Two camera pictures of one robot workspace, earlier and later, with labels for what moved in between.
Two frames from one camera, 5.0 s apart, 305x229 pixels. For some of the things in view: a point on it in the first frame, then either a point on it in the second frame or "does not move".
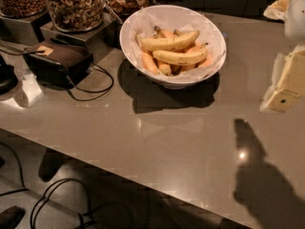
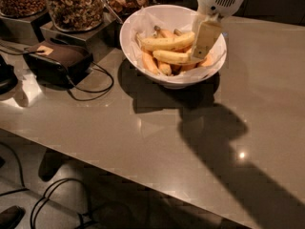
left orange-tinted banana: (150, 62) does not move
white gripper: (295, 19) to (219, 0)
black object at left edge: (8, 79) does not move
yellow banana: (181, 58) does not move
